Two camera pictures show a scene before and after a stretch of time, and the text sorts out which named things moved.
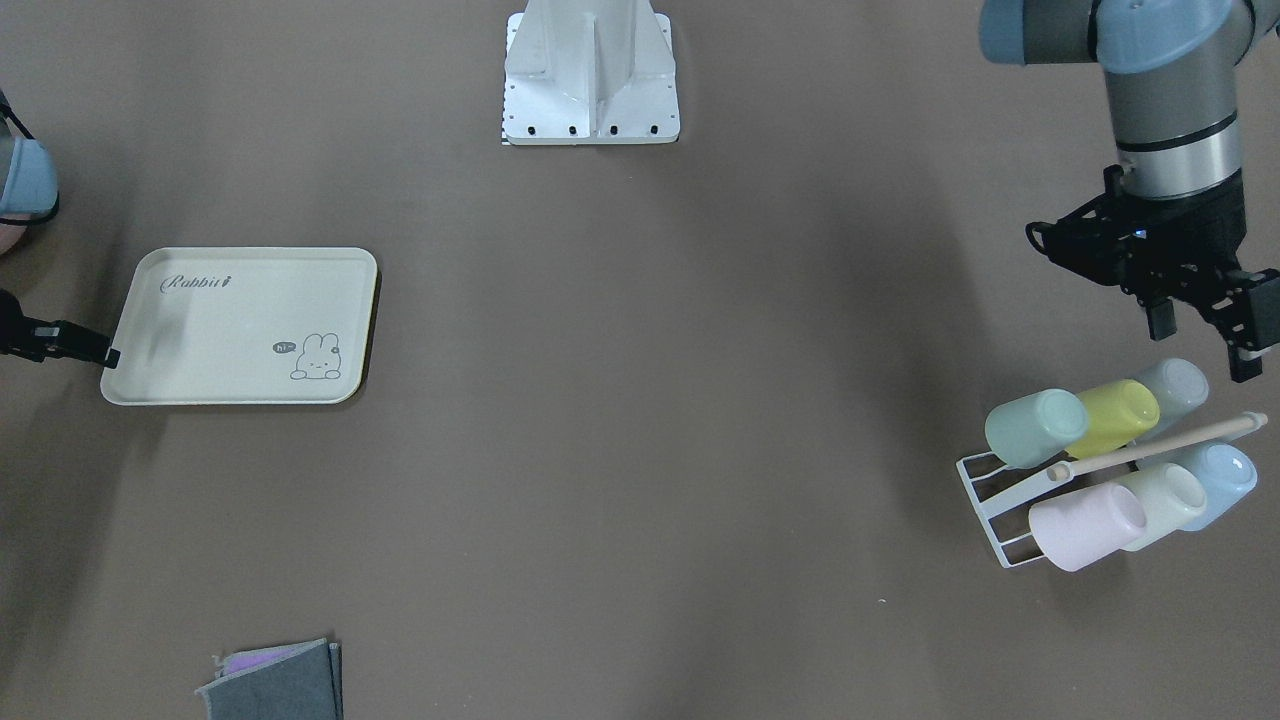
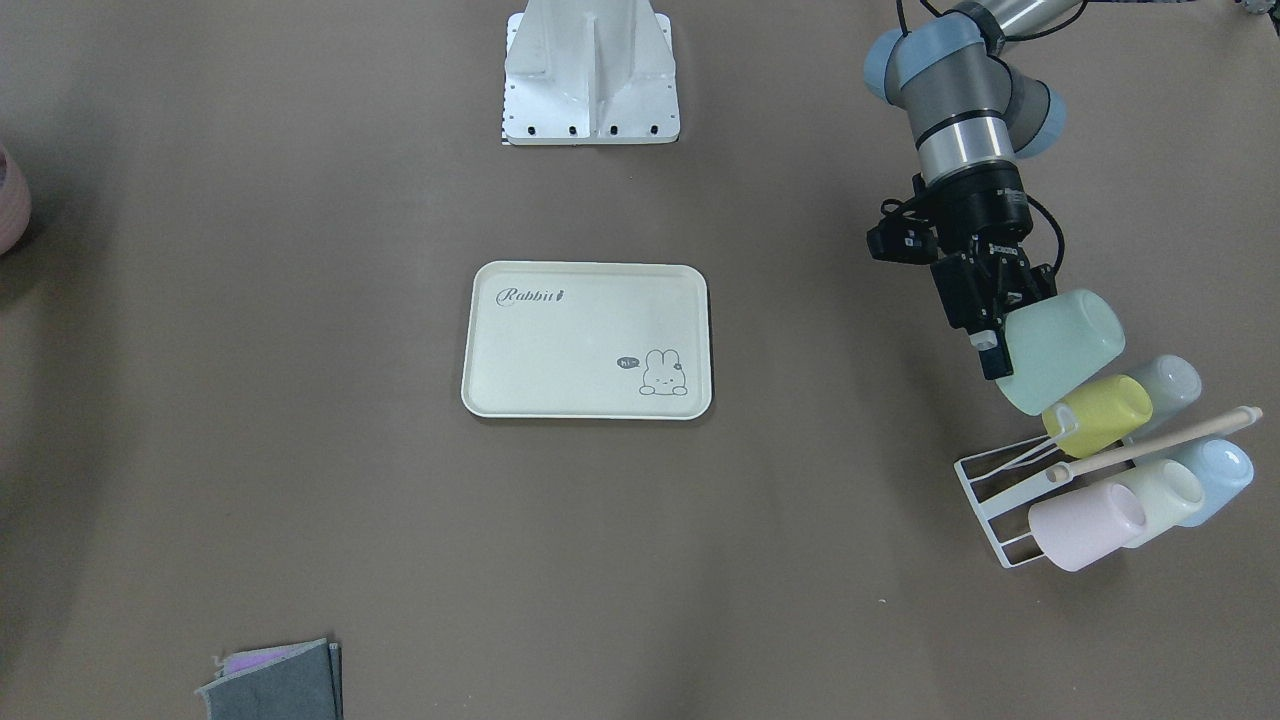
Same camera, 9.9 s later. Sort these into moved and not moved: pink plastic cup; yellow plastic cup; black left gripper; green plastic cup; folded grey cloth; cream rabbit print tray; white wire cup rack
Moved: cream rabbit print tray; black left gripper; green plastic cup
Not moved: folded grey cloth; yellow plastic cup; pink plastic cup; white wire cup rack
